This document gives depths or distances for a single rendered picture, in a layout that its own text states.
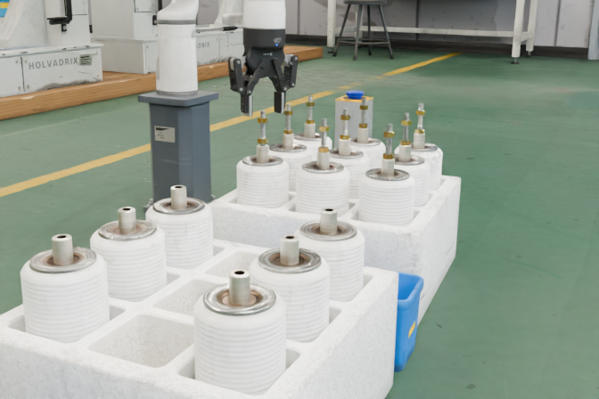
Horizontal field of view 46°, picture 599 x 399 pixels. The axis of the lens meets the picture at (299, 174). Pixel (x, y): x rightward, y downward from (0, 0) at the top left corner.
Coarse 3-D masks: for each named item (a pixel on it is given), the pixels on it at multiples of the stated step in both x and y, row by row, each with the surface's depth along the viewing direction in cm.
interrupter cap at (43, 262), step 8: (72, 248) 86; (80, 248) 86; (88, 248) 86; (32, 256) 83; (40, 256) 84; (48, 256) 84; (80, 256) 84; (88, 256) 84; (96, 256) 84; (32, 264) 81; (40, 264) 82; (48, 264) 82; (72, 264) 82; (80, 264) 82; (88, 264) 82; (40, 272) 80; (48, 272) 80; (56, 272) 80; (64, 272) 80
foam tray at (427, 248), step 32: (448, 192) 138; (224, 224) 128; (256, 224) 126; (288, 224) 124; (352, 224) 119; (384, 224) 119; (416, 224) 119; (448, 224) 141; (384, 256) 118; (416, 256) 116; (448, 256) 146
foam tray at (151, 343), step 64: (256, 256) 106; (0, 320) 84; (128, 320) 85; (192, 320) 85; (384, 320) 96; (0, 384) 81; (64, 384) 77; (128, 384) 73; (192, 384) 71; (320, 384) 76; (384, 384) 100
